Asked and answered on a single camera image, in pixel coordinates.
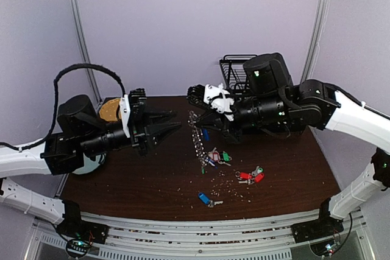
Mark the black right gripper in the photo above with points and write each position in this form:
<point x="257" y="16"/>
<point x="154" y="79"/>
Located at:
<point x="224" y="119"/>

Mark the aluminium frame post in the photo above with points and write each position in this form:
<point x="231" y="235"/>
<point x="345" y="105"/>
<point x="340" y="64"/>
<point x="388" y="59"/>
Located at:
<point x="82" y="44"/>
<point x="314" y="45"/>

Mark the metal disc with key rings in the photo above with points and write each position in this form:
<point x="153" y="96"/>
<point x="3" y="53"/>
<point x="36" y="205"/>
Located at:
<point x="197" y="135"/>

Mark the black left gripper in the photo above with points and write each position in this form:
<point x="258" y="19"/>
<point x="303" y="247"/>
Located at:
<point x="148" y="137"/>

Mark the blue key tag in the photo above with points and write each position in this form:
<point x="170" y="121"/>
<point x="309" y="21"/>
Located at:
<point x="205" y="134"/>
<point x="211" y="162"/>
<point x="207" y="201"/>

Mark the black wire dish rack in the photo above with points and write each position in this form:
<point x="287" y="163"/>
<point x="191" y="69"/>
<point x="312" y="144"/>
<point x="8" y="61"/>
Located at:
<point x="234" y="75"/>

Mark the left aluminium frame post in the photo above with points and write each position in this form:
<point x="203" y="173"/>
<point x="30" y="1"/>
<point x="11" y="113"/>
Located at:
<point x="82" y="44"/>

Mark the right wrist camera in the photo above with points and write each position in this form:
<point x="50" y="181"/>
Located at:
<point x="210" y="97"/>

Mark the mixed colour key tag bunch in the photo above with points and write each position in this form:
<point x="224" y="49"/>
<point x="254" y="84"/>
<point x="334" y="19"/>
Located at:
<point x="222" y="157"/>

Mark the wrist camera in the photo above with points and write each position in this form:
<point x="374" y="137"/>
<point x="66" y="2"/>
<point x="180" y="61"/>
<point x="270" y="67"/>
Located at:
<point x="210" y="97"/>
<point x="131" y="108"/>

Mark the aluminium front rail base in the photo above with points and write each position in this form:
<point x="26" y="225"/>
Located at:
<point x="257" y="238"/>

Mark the light blue plate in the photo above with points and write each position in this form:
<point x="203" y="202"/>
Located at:
<point x="90" y="165"/>

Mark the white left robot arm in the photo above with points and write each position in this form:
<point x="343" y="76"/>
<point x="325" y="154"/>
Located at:
<point x="80" y="148"/>

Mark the red key tag bunch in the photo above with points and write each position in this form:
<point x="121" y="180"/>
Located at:
<point x="250" y="178"/>

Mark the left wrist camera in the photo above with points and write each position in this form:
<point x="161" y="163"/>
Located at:
<point x="131" y="108"/>

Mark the right aluminium frame post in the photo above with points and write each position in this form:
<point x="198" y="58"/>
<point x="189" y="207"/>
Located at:
<point x="314" y="45"/>

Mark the yellow dotted plate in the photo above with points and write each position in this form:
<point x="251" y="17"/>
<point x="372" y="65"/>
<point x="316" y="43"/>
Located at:
<point x="109" y="111"/>

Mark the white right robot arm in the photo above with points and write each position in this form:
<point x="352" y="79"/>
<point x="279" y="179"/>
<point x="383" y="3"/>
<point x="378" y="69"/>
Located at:
<point x="273" y="103"/>

